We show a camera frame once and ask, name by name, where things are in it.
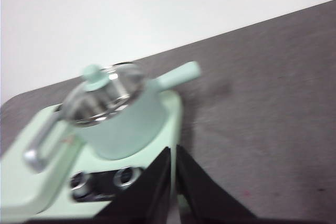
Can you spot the glass lid with green knob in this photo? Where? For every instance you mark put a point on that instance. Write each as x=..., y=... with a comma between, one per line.
x=94, y=79

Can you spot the silver control knob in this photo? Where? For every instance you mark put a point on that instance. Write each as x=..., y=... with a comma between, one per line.
x=80, y=182
x=127, y=176

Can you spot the mint green breakfast machine base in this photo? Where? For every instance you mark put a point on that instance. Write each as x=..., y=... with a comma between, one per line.
x=173, y=113

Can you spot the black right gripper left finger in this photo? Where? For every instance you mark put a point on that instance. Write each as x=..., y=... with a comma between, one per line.
x=147, y=197

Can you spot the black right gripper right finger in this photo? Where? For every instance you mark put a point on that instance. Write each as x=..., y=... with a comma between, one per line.
x=199, y=195

